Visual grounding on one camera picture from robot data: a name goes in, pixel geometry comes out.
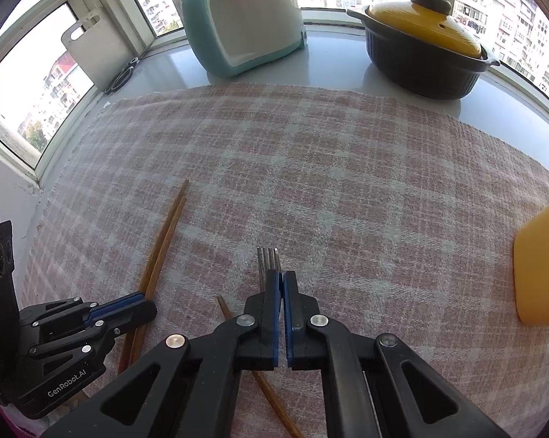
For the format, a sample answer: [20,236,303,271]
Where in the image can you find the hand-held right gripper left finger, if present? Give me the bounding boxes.
[39,269,283,438]

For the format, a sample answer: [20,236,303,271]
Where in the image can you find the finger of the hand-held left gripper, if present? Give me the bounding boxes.
[20,292,146,330]
[27,300,158,362]

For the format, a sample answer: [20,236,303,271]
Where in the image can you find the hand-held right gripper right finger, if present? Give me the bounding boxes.
[283,270,510,438]

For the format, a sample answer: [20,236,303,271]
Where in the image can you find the brown wooden chopstick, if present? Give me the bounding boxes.
[216,296,305,438]
[118,196,188,375]
[127,179,190,370]

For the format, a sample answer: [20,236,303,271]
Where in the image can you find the dinner fork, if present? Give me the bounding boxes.
[256,246,283,311]

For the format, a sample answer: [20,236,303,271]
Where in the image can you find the yellow plastic container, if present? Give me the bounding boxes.
[513,189,549,326]

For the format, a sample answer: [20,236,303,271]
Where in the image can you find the person's left forearm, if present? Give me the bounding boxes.
[0,404,47,438]

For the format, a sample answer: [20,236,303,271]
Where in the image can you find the pink checked cloth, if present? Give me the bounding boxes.
[19,84,549,438]

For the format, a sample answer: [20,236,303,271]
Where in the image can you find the black scissors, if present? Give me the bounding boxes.
[103,56,141,96]

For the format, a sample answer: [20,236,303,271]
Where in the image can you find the white cutting board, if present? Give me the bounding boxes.
[61,15,136,94]

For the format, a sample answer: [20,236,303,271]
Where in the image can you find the black casserole pot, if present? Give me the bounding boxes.
[346,7,501,100]

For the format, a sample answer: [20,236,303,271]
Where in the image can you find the teal and white electric pot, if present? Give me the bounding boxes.
[170,0,307,78]

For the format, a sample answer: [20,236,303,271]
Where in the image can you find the yellow casserole lid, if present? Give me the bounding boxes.
[368,0,484,59]

